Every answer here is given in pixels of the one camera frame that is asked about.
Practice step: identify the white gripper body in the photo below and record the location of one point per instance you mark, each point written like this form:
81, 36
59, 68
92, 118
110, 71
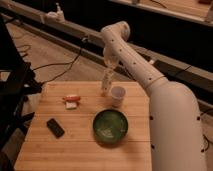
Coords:
110, 59

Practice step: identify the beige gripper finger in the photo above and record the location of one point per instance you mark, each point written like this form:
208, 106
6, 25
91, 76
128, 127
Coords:
112, 70
105, 66

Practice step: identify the white squeeze bottle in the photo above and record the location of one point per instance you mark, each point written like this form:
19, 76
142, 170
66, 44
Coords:
106, 82

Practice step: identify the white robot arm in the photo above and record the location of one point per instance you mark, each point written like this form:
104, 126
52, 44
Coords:
176, 135

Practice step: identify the black tripod stand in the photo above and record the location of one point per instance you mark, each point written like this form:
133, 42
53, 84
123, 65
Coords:
20, 82

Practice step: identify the orange carrot toy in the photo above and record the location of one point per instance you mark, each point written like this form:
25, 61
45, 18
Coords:
71, 98

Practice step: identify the white small block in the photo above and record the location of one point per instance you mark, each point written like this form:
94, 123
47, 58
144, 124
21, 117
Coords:
71, 105

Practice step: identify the green bowl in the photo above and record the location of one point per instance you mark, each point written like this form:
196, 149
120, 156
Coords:
110, 126

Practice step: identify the black phone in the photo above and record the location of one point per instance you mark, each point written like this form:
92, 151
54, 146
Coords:
55, 128

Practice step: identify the grey metal rail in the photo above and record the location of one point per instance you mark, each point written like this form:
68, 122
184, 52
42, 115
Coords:
181, 47

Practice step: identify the white object on rail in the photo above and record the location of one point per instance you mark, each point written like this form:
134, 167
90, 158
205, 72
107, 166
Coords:
58, 15

